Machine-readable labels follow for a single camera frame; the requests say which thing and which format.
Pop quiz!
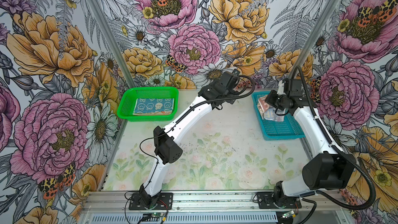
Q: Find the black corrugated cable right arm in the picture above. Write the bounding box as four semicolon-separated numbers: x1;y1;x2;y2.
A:
290;65;377;211

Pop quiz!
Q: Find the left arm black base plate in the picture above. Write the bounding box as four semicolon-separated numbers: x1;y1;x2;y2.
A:
128;192;174;211

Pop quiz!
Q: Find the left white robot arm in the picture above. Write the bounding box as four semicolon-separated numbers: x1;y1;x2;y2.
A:
138;69;240;208

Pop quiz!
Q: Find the aluminium corner post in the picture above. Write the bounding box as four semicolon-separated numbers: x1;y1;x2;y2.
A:
86;0;137;88
287;0;341;79

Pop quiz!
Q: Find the aluminium corner post right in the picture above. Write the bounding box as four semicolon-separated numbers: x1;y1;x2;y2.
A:
287;0;341;79

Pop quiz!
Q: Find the small green circuit board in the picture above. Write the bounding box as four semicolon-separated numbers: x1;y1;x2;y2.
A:
146;212;166;222

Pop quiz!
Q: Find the green plastic basket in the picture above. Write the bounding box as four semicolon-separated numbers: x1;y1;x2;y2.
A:
117;87;179;122

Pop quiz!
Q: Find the aluminium corner post left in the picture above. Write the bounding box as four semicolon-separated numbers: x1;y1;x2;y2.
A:
86;0;137;88

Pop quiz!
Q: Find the aluminium front rail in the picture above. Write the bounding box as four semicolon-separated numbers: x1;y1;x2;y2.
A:
80;189;347;214

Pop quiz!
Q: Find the white vented cable duct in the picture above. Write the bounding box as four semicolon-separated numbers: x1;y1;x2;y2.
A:
86;212;278;224

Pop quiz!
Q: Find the teal plastic basket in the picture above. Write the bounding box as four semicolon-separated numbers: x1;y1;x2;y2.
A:
251;91;305;141

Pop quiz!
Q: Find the blue bunny towel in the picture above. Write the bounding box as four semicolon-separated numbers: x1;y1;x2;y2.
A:
133;98;175;113

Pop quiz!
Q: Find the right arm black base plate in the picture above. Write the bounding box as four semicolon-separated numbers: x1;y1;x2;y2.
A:
253;191;302;209

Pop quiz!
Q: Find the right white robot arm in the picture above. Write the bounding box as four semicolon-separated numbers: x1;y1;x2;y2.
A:
266;79;354;207

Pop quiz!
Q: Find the orange bunny towel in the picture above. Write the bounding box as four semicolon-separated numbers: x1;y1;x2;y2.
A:
133;111;172;116

